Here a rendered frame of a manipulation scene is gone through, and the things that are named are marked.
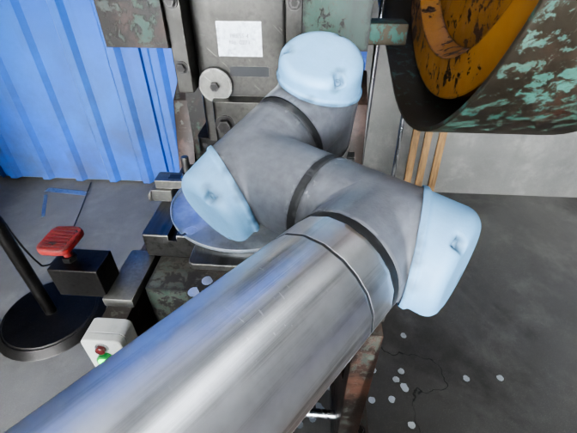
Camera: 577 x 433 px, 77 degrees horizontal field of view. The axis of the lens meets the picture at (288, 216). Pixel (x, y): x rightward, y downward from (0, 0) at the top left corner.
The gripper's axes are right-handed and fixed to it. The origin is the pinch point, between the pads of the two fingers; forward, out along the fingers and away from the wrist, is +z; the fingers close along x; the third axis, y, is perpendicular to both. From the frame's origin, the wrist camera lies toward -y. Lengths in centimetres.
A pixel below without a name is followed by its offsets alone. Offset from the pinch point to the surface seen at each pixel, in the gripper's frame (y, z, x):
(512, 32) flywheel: 23.0, -30.2, 10.0
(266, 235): -5.0, 1.1, -0.4
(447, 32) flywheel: 27.6, -11.6, 36.2
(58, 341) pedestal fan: -85, 80, -8
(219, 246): -12.7, -0.1, -3.0
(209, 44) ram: -14.4, -17.7, 24.3
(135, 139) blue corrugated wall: -91, 101, 102
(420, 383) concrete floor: 43, 79, -19
